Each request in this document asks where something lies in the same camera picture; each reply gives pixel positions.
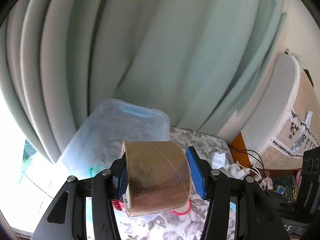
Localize floral blanket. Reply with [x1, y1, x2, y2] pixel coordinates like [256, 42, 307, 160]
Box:
[85, 126, 238, 240]

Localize white charger plug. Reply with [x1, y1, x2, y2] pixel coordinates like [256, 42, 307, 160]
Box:
[234, 168, 251, 180]

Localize pink ring hair tie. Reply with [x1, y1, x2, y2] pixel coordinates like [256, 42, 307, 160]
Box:
[171, 199, 193, 216]

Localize crumpled white paper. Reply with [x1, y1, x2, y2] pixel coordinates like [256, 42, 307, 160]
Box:
[211, 152, 230, 170]

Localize white cable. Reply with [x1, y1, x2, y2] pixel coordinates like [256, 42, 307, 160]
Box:
[237, 160, 267, 188]

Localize dark red hair claw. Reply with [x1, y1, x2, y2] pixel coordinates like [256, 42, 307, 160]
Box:
[112, 199, 126, 212]

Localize brown packing tape roll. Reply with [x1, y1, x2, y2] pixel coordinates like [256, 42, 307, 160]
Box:
[121, 141, 191, 217]

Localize light blue card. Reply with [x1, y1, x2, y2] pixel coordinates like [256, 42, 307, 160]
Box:
[229, 202, 236, 212]

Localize green curtain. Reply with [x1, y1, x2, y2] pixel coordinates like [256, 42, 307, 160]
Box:
[1, 0, 285, 162]

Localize black cable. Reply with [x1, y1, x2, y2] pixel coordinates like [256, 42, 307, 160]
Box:
[228, 145, 266, 176]

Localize clear plastic storage bin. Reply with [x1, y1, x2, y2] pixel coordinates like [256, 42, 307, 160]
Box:
[56, 99, 170, 180]

